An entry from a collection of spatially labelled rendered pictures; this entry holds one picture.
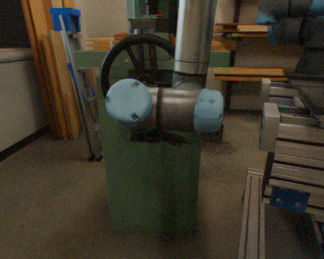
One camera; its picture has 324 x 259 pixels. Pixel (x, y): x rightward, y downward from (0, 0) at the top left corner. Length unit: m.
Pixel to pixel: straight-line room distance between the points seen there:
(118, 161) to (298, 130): 0.74
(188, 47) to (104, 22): 3.14
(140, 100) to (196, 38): 0.19
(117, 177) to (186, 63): 0.75
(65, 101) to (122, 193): 1.44
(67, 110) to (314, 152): 2.15
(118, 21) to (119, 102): 3.18
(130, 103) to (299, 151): 0.41
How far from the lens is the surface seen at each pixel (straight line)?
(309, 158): 0.61
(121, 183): 1.12
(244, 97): 3.51
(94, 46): 0.97
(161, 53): 0.80
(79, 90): 1.81
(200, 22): 0.48
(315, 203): 0.73
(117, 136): 1.00
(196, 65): 0.48
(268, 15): 0.90
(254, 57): 3.45
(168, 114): 0.37
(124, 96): 0.36
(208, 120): 0.37
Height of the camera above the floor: 0.93
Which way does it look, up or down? 21 degrees down
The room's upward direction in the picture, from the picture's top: straight up
